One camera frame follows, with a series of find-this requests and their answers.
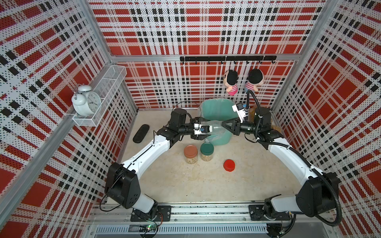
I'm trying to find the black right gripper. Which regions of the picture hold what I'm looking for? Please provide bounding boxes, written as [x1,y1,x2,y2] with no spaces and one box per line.
[220,118,260,136]

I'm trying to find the clear peanut jar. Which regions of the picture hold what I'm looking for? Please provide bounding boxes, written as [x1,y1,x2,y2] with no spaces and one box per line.
[208,121,228,135]

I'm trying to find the green lid peanut jar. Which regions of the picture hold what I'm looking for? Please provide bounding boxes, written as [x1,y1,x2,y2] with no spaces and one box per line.
[200,142,214,162]

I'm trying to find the red jar lid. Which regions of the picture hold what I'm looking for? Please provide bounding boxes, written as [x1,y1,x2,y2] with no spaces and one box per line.
[223,159,236,172]

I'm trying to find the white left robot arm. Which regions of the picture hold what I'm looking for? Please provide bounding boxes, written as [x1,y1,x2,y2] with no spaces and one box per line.
[105,108,215,219]

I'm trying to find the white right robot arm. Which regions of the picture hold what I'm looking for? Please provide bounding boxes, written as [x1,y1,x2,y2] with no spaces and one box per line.
[222,104,342,227]

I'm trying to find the tan teddy bear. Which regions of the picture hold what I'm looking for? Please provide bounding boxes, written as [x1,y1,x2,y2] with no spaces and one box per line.
[248,105,282,133]

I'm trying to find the green plastic trash bin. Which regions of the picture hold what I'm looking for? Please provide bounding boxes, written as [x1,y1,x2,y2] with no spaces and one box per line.
[201,99,239,146]

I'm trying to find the orange lid peanut jar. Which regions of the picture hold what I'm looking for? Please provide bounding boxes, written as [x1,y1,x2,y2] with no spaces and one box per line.
[183,145,198,164]

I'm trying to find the clear plastic bin liner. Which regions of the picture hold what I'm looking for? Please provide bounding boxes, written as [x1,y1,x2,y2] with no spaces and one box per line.
[196,97,240,143]

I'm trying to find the pink striped hanging doll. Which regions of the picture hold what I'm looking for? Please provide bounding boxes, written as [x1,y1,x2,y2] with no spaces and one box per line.
[223,69,238,96]

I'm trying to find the blue striped hanging doll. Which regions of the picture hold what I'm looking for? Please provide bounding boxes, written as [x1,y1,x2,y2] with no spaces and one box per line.
[245,68,264,92]

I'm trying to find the white twin-bell alarm clock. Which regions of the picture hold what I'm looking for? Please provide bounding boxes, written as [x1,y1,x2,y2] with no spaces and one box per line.
[71,85,102,117]

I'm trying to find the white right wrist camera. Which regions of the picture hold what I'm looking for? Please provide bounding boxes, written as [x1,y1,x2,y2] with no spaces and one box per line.
[232,103,248,123]

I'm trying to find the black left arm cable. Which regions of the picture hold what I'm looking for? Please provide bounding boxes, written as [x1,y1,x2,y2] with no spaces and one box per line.
[99,100,200,212]

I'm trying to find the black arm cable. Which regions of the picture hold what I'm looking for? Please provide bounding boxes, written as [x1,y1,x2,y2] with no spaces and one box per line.
[99,100,200,212]
[243,89,343,227]

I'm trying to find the black wall hook rail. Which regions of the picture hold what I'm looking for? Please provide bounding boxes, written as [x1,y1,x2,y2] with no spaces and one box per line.
[180,56,277,62]

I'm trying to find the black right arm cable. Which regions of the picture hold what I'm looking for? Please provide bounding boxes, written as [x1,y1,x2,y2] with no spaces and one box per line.
[243,89,343,227]

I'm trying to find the white wire mesh shelf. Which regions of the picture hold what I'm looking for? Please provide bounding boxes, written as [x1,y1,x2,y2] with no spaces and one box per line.
[72,65,127,127]

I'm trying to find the metal base rail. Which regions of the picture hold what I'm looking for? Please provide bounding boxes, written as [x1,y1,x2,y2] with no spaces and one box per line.
[83,201,335,238]

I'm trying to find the green circuit board with wires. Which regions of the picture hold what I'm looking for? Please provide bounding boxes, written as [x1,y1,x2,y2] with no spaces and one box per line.
[139,221,163,238]

